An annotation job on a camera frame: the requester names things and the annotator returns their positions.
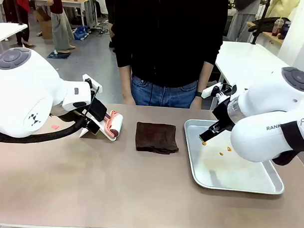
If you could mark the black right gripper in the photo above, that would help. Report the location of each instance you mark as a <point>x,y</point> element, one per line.
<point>224,116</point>

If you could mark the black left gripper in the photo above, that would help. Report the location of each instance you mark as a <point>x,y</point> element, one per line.
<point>97,110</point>

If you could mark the dark brown cloth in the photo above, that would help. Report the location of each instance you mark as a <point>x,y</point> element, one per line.
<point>156,138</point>

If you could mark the person left forearm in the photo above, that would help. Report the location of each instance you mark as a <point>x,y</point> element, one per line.
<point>205,76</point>

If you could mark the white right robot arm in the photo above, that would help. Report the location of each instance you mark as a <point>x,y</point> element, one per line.
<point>253,137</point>

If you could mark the person right forearm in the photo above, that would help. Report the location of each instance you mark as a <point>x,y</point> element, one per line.
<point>125,80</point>

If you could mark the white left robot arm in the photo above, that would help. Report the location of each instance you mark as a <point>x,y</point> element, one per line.
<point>17,94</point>

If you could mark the person left hand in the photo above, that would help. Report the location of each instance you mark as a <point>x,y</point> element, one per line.
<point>196,103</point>

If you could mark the person right hand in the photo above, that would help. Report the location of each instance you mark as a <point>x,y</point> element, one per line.
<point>128,100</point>

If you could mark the white lint roller stand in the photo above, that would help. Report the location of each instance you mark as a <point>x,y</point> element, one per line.
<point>106,137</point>

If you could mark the pink white lint roller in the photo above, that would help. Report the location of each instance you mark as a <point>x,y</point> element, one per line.
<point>115,124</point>

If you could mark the pink paper scrap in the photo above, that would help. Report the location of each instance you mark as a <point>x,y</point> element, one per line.
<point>54,126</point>

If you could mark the black wrist watch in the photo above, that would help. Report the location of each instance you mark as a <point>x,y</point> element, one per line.
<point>198,93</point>

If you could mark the silver metal tray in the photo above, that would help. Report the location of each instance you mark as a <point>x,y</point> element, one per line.
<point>229,174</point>

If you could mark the blue jeans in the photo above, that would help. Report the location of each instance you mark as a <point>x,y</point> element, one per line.
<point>162,95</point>

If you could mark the large white table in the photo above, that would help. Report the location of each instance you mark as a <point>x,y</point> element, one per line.
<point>246,62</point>

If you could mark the blue plastic bag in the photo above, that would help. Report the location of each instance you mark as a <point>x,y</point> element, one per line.
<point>81,34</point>

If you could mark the black sweater torso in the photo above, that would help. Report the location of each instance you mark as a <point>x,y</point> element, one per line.
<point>167,39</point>

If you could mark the bystander in khaki trousers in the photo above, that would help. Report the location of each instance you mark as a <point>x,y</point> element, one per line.
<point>61,28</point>

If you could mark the wooden counter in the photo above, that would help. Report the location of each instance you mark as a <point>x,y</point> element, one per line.
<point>269,38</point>

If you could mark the cardboard box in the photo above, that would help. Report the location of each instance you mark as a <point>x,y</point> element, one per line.
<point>45,26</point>

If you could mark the bystander in grey coat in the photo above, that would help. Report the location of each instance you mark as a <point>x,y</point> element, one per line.
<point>245,19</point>

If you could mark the black bag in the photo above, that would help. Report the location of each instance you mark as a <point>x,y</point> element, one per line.
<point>266,24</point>

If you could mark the black pole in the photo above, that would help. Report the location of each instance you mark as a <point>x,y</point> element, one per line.
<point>260,20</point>

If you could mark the plastic cup red drink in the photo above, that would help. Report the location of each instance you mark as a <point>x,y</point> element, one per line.
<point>276,27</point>

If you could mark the dark blue cup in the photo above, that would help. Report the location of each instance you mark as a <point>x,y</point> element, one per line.
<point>285,29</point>

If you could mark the wooden top desk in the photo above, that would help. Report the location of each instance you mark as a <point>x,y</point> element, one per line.
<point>76,2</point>

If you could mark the small white table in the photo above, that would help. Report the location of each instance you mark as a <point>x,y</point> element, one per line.
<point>7,31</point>

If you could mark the bystander in red top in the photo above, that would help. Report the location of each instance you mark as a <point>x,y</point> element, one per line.
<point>19,11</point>

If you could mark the bystander in yellow jacket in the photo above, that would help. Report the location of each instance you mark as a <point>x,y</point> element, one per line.
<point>283,7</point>

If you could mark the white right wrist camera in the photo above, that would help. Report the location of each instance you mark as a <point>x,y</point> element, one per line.
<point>212,90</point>

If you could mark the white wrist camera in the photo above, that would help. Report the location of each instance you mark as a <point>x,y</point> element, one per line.
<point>212,90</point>
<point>87,79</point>

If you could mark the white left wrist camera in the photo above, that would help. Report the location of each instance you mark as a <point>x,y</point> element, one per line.
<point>87,79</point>

